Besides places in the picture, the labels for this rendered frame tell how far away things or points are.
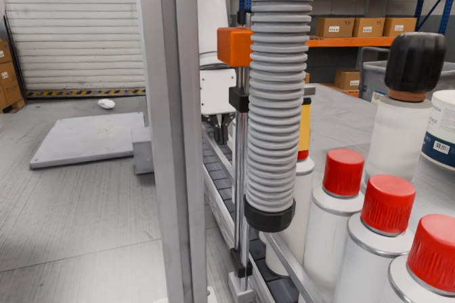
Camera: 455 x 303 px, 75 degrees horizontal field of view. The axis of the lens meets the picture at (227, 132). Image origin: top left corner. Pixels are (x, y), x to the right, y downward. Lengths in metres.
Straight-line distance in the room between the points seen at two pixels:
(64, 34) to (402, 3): 5.14
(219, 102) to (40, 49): 4.62
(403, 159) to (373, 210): 0.36
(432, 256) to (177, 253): 0.23
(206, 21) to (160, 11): 0.43
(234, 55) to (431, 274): 0.20
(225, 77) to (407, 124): 0.36
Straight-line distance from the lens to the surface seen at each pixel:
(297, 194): 0.36
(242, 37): 0.25
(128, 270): 0.54
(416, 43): 0.57
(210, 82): 0.66
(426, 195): 0.70
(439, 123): 0.83
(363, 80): 2.94
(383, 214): 0.26
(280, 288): 0.43
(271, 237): 0.37
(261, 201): 0.19
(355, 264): 0.28
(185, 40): 0.25
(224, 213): 0.54
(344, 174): 0.28
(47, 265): 0.60
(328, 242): 0.32
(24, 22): 5.18
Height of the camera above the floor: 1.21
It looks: 22 degrees down
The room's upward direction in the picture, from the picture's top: straight up
